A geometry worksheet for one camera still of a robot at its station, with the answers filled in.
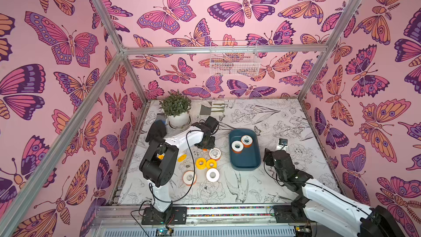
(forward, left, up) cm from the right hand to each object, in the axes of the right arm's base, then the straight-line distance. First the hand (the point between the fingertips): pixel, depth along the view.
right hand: (268, 150), depth 85 cm
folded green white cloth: (+36, +31, -8) cm, 48 cm away
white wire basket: (+45, +18, +26) cm, 55 cm away
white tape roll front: (-11, +29, -6) cm, 32 cm away
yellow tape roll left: (-5, +35, -6) cm, 36 cm away
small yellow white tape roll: (-2, +46, -7) cm, 47 cm away
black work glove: (+16, +65, -7) cm, 67 cm away
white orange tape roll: (+1, +28, -7) cm, 29 cm away
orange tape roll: (+10, +9, -7) cm, 15 cm away
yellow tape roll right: (-5, +30, -7) cm, 31 cm away
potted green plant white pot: (+19, +50, +12) cm, 55 cm away
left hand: (+6, +31, -5) cm, 32 cm away
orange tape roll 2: (+6, +16, -7) cm, 18 cm away
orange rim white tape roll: (-12, +42, -8) cm, 44 cm away
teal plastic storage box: (-2, +9, -7) cm, 12 cm away
